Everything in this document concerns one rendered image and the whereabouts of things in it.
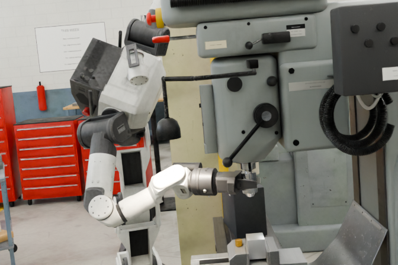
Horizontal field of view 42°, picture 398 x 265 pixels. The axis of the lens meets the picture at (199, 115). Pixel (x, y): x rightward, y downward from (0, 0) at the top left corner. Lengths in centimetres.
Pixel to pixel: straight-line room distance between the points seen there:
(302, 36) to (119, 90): 70
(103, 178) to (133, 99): 30
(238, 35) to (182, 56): 185
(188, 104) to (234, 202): 145
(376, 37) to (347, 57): 8
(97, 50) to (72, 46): 890
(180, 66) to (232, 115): 183
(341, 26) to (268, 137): 42
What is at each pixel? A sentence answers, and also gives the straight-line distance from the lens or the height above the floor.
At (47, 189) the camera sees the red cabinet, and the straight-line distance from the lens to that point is 662.
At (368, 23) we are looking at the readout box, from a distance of 129.
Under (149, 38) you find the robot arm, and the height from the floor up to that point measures 172.
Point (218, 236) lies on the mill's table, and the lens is 207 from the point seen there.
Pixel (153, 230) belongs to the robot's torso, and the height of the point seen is 91.
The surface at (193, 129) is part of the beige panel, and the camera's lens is 335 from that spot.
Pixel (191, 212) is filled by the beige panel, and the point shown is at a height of 63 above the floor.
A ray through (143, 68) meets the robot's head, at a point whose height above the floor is 161.
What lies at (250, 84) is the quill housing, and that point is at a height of 155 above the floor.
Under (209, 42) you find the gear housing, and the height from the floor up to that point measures 167.
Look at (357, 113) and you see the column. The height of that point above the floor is 141.
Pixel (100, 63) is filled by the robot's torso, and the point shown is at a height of 164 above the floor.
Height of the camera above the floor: 164
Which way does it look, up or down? 7 degrees down
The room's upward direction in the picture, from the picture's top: 5 degrees counter-clockwise
